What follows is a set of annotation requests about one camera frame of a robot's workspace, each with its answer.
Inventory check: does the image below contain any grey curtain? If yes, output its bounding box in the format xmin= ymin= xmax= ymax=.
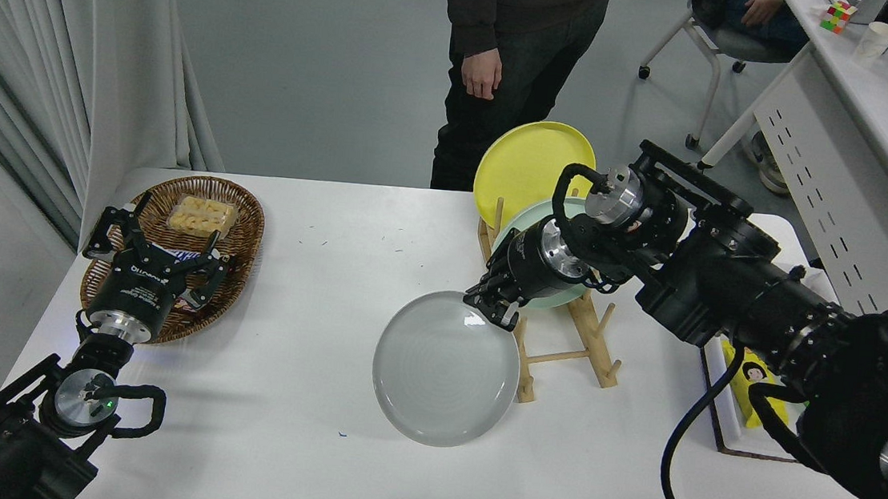
xmin=0 ymin=0 xmax=242 ymax=263

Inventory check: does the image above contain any yellow plate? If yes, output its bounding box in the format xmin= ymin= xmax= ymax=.
xmin=469 ymin=115 xmax=601 ymax=237

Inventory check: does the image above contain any standing person's hand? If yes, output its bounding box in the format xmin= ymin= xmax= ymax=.
xmin=460 ymin=44 xmax=507 ymax=102

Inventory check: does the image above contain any colourful puzzle cube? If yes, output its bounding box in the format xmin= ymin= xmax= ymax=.
xmin=820 ymin=0 xmax=858 ymax=35

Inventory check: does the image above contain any brown wicker basket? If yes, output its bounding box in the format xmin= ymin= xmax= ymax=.
xmin=76 ymin=166 xmax=270 ymax=354

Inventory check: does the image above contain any clear pack of yellow snacks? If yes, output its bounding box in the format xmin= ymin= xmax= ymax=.
xmin=166 ymin=193 xmax=241 ymax=239

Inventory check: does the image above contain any seated person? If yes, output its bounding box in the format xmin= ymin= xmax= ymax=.
xmin=686 ymin=0 xmax=814 ymax=63

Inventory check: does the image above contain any mint green plate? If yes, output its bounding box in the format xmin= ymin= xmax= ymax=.
xmin=486 ymin=191 xmax=598 ymax=315

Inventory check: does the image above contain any seated person's shoe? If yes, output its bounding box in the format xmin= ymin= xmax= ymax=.
xmin=745 ymin=131 xmax=797 ymax=197

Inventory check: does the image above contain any dark snack bar wrapper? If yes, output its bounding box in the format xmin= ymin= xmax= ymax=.
xmin=143 ymin=242 xmax=219 ymax=319

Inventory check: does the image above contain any yellow snack pack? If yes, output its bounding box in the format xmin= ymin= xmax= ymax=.
xmin=714 ymin=338 xmax=798 ymax=433

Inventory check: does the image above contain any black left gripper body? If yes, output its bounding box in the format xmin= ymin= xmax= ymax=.
xmin=86 ymin=246 xmax=199 ymax=336

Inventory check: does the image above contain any seated person's hand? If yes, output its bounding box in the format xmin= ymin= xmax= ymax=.
xmin=739 ymin=0 xmax=785 ymax=30

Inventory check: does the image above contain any wooden plate rack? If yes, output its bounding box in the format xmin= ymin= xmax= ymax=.
xmin=463 ymin=195 xmax=637 ymax=412

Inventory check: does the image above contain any white-legged office chair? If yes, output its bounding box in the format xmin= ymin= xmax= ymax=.
xmin=632 ymin=0 xmax=816 ymax=161

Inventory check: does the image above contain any standing person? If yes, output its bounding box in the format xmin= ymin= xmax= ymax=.
xmin=423 ymin=0 xmax=613 ymax=204

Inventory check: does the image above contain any white paper cup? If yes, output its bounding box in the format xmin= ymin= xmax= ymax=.
xmin=852 ymin=19 xmax=888 ymax=67

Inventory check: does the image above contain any grey plate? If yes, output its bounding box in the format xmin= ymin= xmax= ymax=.
xmin=365 ymin=284 xmax=528 ymax=454

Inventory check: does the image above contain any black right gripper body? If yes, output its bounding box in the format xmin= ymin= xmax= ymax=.
xmin=486 ymin=215 xmax=573 ymax=306

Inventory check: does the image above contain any white tray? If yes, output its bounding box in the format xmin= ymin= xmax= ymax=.
xmin=690 ymin=256 xmax=838 ymax=465

